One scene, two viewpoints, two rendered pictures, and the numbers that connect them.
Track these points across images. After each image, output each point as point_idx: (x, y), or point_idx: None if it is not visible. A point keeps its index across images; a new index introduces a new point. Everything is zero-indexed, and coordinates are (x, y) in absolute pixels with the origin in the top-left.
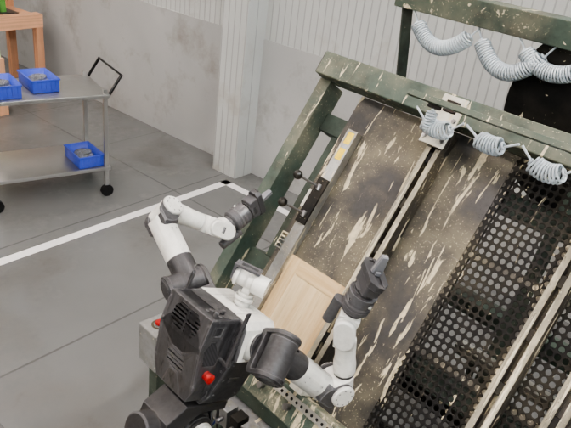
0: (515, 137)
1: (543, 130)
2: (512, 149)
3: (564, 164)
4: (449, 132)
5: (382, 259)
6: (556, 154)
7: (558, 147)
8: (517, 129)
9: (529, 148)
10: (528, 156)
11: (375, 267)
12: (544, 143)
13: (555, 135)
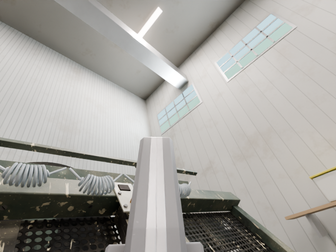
0: (32, 188)
1: (56, 180)
2: (25, 203)
3: (89, 194)
4: None
5: (173, 144)
6: (78, 190)
7: (108, 157)
8: (69, 150)
9: (52, 191)
10: (78, 176)
11: (176, 192)
12: (96, 157)
13: (68, 181)
